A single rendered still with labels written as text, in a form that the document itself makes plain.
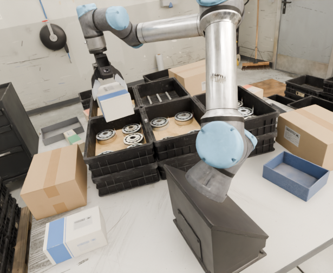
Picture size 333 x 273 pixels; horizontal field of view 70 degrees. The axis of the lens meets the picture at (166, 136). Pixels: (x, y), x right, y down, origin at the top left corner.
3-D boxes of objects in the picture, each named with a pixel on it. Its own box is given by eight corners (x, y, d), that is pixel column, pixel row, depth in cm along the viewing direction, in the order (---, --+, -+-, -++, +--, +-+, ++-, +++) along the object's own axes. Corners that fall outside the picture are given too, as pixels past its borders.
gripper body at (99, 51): (112, 72, 106) (104, 44, 100) (116, 77, 99) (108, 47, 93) (95, 77, 104) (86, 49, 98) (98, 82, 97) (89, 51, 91)
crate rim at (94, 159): (154, 148, 102) (153, 143, 101) (84, 165, 99) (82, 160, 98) (142, 110, 136) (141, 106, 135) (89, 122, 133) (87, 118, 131)
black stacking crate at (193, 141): (220, 149, 111) (219, 128, 105) (158, 164, 108) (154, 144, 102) (193, 114, 144) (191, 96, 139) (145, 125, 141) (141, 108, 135)
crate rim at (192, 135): (220, 131, 106) (220, 127, 105) (154, 148, 102) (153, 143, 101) (191, 99, 140) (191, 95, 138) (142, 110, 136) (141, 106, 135)
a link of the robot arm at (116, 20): (136, 17, 90) (113, 20, 94) (118, -1, 80) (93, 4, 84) (134, 37, 90) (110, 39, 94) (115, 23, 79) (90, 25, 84)
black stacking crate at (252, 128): (278, 134, 115) (281, 112, 109) (220, 148, 111) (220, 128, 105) (239, 103, 148) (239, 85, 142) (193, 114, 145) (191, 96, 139)
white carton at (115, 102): (134, 113, 100) (129, 93, 96) (106, 122, 97) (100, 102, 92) (122, 98, 116) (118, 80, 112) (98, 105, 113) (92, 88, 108)
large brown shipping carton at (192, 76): (186, 103, 186) (183, 78, 175) (171, 91, 210) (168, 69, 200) (229, 89, 196) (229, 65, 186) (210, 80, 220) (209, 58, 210)
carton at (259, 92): (262, 99, 172) (263, 89, 169) (250, 104, 168) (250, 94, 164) (246, 93, 185) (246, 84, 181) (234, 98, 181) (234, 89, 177)
